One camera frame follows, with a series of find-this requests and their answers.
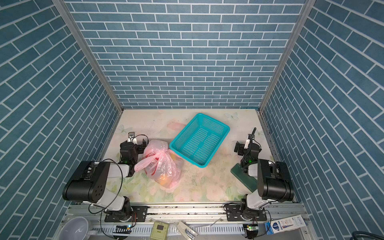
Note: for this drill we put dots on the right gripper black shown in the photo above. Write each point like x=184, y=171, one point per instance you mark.
x=249, y=146

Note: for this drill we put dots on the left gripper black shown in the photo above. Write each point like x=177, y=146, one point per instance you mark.
x=139, y=145

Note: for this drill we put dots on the pink plastic bag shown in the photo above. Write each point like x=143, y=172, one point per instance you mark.
x=158, y=160

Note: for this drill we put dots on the teal plastic basket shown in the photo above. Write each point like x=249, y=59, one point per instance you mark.
x=200, y=139

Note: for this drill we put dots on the yellow fruit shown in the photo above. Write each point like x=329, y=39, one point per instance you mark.
x=164, y=181

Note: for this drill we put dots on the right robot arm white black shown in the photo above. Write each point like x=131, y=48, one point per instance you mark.
x=269, y=182

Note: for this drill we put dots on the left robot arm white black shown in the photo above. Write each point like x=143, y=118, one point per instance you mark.
x=88, y=184

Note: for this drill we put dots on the dark green rectangular block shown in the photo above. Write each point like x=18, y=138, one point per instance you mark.
x=249, y=182

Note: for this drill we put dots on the white blue cardboard box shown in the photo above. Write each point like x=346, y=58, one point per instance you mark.
x=285, y=225

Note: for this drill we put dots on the green digital timer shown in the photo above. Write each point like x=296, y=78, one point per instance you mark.
x=159, y=231

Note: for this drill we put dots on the white round bowl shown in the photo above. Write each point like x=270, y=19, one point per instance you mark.
x=75, y=229

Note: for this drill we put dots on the silver metal clip tool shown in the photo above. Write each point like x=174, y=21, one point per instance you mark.
x=187, y=232

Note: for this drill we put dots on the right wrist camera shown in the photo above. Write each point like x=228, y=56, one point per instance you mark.
x=248, y=141

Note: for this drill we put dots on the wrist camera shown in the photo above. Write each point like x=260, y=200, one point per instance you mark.
x=131, y=136
x=248, y=141

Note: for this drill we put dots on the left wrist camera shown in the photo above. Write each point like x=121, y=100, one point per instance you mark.
x=131, y=136

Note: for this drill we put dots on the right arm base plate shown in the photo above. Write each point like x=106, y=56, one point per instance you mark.
x=237, y=213

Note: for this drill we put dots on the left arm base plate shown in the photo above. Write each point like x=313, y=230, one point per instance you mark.
x=132, y=214

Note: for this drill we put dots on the aluminium rail frame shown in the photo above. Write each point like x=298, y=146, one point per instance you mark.
x=207, y=219

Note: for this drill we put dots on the black cable corner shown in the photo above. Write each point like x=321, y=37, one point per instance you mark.
x=356, y=235

